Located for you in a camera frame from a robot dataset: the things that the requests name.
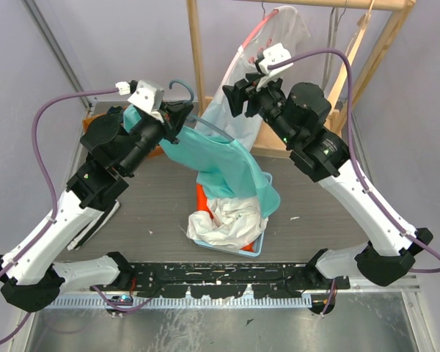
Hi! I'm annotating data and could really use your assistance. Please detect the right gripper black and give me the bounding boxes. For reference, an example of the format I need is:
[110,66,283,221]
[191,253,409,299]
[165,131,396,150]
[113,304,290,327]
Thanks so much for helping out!
[221,70,298,147]

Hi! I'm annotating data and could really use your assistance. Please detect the grey blue hanger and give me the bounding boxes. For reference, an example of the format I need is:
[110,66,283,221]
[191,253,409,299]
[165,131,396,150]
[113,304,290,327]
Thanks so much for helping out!
[169,78,234,142]

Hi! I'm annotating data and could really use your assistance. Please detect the teal t shirt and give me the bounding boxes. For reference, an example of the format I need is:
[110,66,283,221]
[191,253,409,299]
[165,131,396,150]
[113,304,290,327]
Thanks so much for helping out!
[121,103,282,219]

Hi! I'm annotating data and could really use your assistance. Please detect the pink hanger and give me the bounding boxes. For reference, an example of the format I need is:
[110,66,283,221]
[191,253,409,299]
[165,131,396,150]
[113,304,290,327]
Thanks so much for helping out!
[238,1,279,52]

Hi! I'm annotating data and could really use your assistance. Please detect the orange t shirt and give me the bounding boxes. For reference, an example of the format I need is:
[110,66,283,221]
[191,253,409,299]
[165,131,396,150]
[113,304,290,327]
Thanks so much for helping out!
[196,184,256,253]

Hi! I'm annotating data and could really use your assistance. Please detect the grey metal hanger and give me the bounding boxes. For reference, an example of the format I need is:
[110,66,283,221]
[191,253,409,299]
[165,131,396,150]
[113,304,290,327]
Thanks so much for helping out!
[322,7,347,89]

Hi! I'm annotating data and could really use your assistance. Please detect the white t shirt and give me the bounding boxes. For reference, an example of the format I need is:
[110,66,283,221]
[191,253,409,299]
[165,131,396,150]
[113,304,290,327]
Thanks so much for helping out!
[186,197,268,249]

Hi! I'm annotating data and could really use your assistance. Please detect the beige wooden hanger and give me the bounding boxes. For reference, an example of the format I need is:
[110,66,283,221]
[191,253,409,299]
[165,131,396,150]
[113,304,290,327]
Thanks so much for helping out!
[328,0,375,109]

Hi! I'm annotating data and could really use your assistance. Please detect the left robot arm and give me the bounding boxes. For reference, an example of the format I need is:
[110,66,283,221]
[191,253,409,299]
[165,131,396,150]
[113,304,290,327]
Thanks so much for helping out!
[0,101,194,312]

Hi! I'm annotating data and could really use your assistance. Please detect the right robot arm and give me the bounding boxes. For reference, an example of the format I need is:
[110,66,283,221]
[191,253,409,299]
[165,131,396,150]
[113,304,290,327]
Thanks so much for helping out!
[221,73,433,289]

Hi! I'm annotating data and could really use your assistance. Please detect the wooden clothes rack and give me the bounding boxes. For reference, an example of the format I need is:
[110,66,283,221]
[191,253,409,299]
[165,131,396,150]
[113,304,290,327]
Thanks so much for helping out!
[186,1,416,158]

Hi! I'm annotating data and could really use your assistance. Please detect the wooden compartment tray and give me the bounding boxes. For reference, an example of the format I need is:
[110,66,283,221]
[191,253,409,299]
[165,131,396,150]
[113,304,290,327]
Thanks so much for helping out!
[82,105,164,158]

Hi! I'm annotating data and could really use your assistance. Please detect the black white striped cloth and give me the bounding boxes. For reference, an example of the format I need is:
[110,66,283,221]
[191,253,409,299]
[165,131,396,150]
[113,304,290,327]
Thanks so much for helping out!
[67,199,120,251]

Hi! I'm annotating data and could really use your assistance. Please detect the light blue plastic basket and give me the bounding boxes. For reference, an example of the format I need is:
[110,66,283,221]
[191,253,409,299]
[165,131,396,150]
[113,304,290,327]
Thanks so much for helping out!
[194,184,265,258]

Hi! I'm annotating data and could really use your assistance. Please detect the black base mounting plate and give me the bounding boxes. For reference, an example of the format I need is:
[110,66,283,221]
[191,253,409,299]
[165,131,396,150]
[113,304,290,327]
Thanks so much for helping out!
[98,262,331,299]

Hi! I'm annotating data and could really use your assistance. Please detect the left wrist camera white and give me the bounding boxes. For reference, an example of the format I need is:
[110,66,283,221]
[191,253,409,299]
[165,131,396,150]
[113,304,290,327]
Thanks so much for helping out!
[128,80,165,113]

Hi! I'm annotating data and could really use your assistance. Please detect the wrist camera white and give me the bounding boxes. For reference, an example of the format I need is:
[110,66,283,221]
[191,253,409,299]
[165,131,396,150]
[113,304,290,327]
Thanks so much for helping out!
[256,43,293,91]
[128,80,165,113]

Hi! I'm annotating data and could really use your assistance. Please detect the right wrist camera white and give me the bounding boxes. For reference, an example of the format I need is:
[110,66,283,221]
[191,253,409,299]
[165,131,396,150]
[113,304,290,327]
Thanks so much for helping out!
[256,43,293,91]

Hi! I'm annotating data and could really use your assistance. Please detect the aluminium frame rail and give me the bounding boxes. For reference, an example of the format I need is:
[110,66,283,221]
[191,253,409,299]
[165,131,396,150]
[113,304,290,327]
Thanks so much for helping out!
[30,263,420,313]

